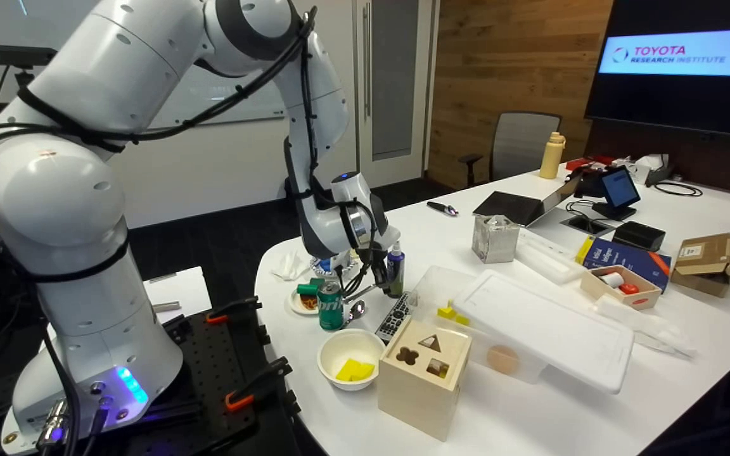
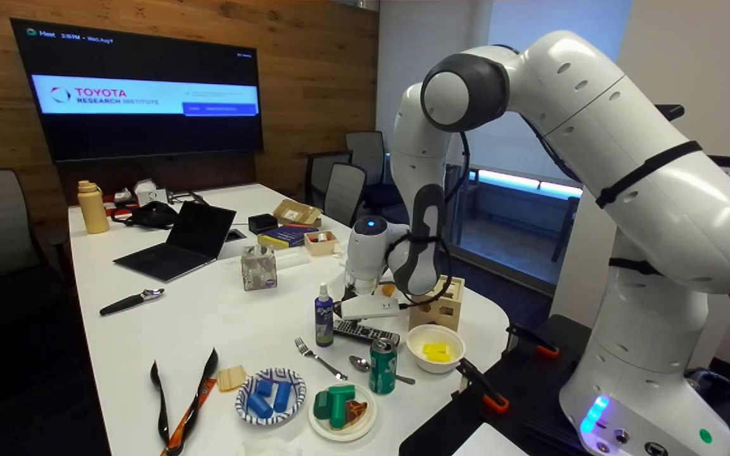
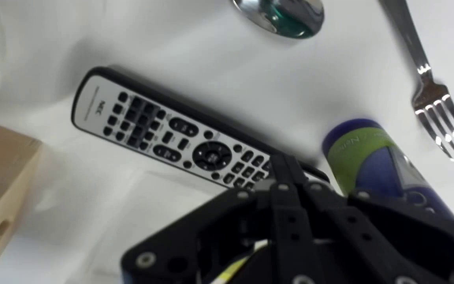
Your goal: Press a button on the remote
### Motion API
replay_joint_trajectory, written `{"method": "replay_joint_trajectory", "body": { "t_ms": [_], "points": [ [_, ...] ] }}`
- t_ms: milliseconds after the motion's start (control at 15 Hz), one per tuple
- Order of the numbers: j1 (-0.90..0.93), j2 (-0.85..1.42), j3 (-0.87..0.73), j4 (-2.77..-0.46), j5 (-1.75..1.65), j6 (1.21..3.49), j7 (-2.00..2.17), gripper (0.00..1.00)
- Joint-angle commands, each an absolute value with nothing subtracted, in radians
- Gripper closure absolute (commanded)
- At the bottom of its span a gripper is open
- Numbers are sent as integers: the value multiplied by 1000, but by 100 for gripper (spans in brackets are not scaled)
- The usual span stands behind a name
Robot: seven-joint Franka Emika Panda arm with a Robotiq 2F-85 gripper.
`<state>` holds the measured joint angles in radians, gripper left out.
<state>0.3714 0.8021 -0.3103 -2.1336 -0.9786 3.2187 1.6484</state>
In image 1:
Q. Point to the cardboard box with black lid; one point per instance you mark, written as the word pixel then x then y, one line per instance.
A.
pixel 520 207

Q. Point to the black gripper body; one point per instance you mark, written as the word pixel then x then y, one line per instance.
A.
pixel 366 224

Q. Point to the yellow squeeze bottle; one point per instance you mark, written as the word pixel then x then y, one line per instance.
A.
pixel 551 155

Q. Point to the clear plastic tube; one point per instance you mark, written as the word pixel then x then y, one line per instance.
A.
pixel 547 257

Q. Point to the black camera on stand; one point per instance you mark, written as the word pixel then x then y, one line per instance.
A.
pixel 12 55

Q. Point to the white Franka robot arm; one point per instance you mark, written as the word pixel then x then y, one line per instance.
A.
pixel 77 211

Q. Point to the white crumpled object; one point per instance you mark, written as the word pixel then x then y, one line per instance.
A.
pixel 647 165

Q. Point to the grey office chair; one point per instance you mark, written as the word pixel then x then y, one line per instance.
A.
pixel 520 143

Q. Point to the black remote control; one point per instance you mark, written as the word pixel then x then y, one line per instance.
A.
pixel 395 321

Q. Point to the blue book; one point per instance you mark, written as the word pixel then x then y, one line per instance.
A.
pixel 628 260

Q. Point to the white bowl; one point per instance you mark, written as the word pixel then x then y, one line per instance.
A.
pixel 349 352

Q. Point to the clear bin with white lid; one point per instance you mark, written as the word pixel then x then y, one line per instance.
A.
pixel 551 325

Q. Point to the small black box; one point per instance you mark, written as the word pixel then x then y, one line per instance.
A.
pixel 638 235

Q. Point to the metal spoon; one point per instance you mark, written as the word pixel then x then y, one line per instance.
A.
pixel 361 294

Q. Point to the round wooden disc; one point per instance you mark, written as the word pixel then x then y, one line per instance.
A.
pixel 503 357

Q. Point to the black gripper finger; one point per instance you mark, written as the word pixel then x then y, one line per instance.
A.
pixel 378 269
pixel 359 269

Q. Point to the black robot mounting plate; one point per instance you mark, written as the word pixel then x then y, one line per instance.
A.
pixel 214 370

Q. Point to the wooden tray with red items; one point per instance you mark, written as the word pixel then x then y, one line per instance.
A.
pixel 620 288

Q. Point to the green can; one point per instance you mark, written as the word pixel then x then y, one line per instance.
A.
pixel 330 308

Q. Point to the yellow sponge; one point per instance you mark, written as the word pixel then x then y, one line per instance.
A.
pixel 357 369

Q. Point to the yellow toy block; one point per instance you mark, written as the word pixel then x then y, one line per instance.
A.
pixel 452 316

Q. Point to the small plate with food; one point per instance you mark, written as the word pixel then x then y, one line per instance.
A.
pixel 302 299

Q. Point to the brown cardboard box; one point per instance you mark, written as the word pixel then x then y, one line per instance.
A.
pixel 708 261

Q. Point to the metal cube container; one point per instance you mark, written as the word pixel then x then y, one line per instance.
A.
pixel 496 240

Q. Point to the white paper sheet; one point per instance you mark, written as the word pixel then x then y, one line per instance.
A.
pixel 178 293

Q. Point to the wall whiteboard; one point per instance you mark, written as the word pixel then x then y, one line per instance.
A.
pixel 214 103

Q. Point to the white door with glass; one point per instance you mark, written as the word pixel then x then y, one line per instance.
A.
pixel 395 85

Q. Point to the wooden shape sorter box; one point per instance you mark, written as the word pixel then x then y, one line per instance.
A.
pixel 421 376

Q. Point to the wall television screen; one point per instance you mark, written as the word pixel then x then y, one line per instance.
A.
pixel 685 64

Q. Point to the black tablet on stand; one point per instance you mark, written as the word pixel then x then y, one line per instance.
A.
pixel 618 194

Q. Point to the red object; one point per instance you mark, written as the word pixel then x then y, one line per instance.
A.
pixel 587 165

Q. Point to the clear plastic bag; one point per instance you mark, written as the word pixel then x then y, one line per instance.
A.
pixel 646 327

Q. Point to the orange black clamp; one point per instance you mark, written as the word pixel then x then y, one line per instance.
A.
pixel 234 309
pixel 255 383

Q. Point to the white cloth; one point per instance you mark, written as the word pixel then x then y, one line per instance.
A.
pixel 291 266

